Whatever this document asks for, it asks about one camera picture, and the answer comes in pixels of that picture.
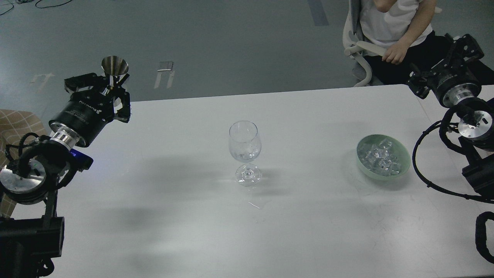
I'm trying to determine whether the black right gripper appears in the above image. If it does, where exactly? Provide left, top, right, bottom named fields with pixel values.
left=407, top=34, right=484, bottom=108

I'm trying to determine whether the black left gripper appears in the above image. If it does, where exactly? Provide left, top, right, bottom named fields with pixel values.
left=48, top=73, right=131, bottom=147

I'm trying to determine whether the steel double jigger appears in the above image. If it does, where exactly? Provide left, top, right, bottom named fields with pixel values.
left=101, top=55, right=129, bottom=90

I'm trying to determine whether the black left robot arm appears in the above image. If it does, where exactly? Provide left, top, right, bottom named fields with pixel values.
left=1, top=73, right=131, bottom=278

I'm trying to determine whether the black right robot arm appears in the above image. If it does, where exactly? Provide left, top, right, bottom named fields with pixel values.
left=406, top=34, right=494, bottom=203

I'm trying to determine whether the pile of ice cubes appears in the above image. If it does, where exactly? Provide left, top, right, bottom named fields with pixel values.
left=357, top=137, right=402, bottom=176

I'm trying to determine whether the clear wine glass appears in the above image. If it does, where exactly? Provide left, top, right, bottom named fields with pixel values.
left=228, top=121, right=262, bottom=186

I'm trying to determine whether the person left hand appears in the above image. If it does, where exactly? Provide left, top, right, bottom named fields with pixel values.
left=382, top=41, right=410, bottom=65

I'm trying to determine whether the person in white shirt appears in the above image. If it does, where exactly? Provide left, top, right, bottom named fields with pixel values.
left=359, top=0, right=494, bottom=86

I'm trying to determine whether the white office chair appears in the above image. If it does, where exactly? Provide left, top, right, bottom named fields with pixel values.
left=342, top=0, right=386, bottom=87

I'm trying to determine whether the green bowl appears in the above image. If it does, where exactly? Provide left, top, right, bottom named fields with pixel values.
left=356, top=134, right=411, bottom=181

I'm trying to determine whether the black floor cable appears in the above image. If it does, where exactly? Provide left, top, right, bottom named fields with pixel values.
left=0, top=0, right=73, bottom=15

